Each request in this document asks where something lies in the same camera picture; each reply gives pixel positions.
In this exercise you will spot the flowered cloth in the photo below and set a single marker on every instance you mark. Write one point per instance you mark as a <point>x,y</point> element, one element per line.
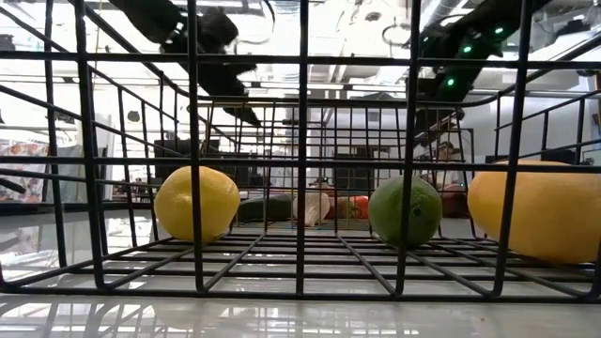
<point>23,155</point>

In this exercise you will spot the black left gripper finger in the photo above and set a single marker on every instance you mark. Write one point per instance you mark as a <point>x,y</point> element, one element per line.
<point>225,77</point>

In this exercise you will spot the black metal table frame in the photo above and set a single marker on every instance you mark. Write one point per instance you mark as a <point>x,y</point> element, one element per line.
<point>70,207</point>

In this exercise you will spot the yellow-orange round fruit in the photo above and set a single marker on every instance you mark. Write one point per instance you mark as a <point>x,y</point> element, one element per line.
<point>554,211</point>

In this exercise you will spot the orange carrot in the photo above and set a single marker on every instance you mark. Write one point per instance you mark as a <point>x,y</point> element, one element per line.
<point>360,206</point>

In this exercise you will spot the grey-green panel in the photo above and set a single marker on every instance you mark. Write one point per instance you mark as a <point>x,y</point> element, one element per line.
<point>70,173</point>

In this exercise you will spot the white garlic bulb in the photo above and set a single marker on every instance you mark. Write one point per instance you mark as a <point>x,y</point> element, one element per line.
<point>312,209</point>

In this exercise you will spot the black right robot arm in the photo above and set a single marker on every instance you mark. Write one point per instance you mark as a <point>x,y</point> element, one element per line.
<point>483,23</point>

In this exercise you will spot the yellow lemon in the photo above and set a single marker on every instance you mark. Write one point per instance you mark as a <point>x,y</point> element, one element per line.
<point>216,206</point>

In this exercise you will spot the dark green lime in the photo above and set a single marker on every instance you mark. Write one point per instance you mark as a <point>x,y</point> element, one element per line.
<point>385,211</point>

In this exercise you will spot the red pepper green tip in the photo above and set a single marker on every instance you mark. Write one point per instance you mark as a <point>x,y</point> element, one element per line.
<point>339,209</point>

